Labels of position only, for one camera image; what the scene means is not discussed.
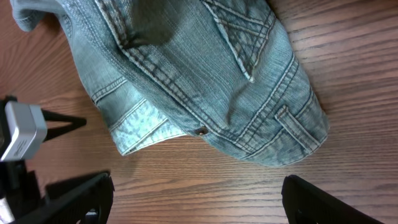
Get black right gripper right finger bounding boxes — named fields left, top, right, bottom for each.
left=281, top=175, right=382, bottom=224

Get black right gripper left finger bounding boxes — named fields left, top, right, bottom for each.
left=13, top=171, right=114, bottom=224

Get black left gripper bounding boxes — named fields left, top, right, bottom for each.
left=1, top=96, right=87, bottom=223

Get light blue denim shorts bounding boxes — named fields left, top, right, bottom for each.
left=11, top=0, right=330, bottom=167

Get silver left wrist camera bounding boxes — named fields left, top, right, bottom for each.
left=1, top=101, right=47, bottom=161

